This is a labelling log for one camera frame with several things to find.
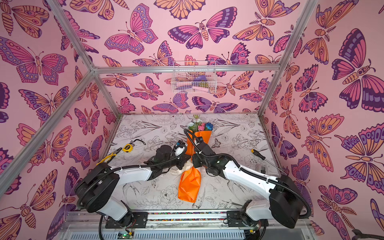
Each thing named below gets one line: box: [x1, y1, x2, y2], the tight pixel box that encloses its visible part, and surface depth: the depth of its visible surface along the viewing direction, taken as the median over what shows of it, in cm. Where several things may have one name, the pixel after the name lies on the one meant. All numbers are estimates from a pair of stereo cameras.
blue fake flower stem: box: [204, 122, 214, 131], surface depth 105 cm
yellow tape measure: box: [122, 139, 146, 153], surface depth 101 cm
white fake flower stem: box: [187, 114, 203, 132], surface depth 108 cm
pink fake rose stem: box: [198, 122, 206, 131], surface depth 105 cm
